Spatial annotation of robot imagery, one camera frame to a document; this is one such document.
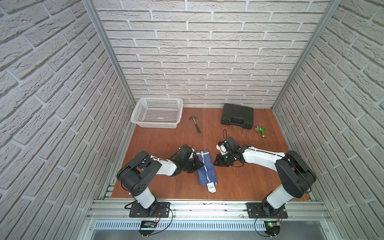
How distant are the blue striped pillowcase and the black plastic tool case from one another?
0.94 feet

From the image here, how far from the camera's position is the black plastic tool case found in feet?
3.47

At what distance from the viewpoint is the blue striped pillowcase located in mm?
822
